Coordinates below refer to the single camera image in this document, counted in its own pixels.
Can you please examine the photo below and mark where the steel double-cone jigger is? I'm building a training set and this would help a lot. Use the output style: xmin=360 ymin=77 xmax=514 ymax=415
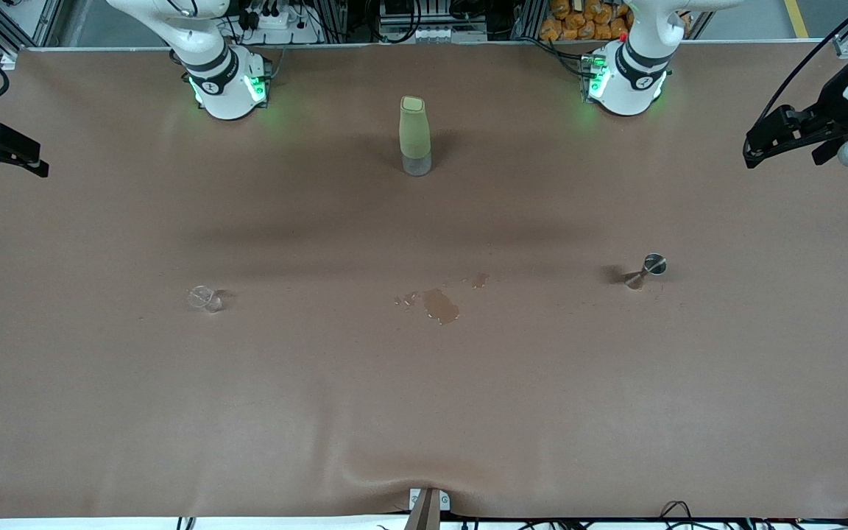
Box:
xmin=623 ymin=252 xmax=668 ymax=291

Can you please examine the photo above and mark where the clear glass beaker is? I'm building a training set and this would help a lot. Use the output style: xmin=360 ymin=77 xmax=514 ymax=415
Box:
xmin=187 ymin=285 xmax=227 ymax=314

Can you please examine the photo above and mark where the orange snack bag pile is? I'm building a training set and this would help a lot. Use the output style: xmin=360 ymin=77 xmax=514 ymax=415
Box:
xmin=540 ymin=0 xmax=692 ymax=41

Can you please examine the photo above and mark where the white power strip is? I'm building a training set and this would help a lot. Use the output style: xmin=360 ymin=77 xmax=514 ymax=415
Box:
xmin=236 ymin=0 xmax=303 ymax=38

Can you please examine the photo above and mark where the green sleeved glass bottle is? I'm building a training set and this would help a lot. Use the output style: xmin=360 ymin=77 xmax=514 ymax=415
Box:
xmin=399 ymin=96 xmax=433 ymax=177

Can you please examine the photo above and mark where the spilled liquid puddle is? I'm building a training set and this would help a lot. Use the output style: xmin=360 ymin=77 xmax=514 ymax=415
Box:
xmin=393 ymin=272 xmax=491 ymax=326

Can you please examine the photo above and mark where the brown table mat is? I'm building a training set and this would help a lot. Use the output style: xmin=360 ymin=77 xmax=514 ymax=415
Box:
xmin=0 ymin=40 xmax=848 ymax=520

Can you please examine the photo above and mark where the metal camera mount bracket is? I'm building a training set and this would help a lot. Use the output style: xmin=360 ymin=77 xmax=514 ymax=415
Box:
xmin=403 ymin=487 xmax=451 ymax=530

